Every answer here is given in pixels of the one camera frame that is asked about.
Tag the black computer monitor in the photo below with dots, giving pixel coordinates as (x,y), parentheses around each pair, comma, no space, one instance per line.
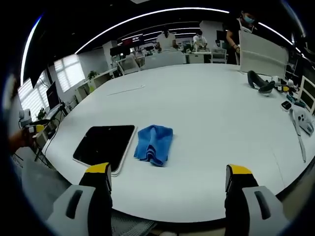
(53,94)

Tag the black mirror with white frame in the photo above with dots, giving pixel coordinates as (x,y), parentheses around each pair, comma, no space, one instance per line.
(103,143)

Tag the white handheld device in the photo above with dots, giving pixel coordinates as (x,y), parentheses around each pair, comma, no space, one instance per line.
(304,120)

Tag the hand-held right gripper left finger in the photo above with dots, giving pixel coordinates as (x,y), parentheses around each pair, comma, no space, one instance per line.
(96,196)

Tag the white gripper with yellow tip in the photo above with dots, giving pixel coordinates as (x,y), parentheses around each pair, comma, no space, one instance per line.
(280,84)

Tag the white framed panel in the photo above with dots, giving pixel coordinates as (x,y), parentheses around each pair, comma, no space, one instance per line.
(308,94)

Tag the blue cleaning cloth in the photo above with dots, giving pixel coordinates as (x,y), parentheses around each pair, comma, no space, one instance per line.
(153,145)

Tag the small white box device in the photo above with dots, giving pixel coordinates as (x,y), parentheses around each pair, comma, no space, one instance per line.
(286,105)

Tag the black neck-worn headset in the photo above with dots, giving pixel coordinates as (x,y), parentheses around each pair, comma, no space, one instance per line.
(258,82)

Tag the green potted plant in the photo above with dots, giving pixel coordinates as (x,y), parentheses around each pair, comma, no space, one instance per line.
(41,113)
(92,75)

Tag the white desk divider panel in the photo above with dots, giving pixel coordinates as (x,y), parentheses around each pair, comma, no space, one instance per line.
(164,60)

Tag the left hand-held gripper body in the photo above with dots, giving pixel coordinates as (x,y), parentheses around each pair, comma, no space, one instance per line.
(24,116)

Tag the person's left hand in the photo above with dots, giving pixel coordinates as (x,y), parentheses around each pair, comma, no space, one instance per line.
(22,138)

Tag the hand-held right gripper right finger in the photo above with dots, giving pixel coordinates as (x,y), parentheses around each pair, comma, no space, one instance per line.
(240,196)

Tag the white chair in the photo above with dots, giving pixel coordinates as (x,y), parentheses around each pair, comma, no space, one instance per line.
(219,56)

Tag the white partition board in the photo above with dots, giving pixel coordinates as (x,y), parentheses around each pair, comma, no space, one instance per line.
(262,55)

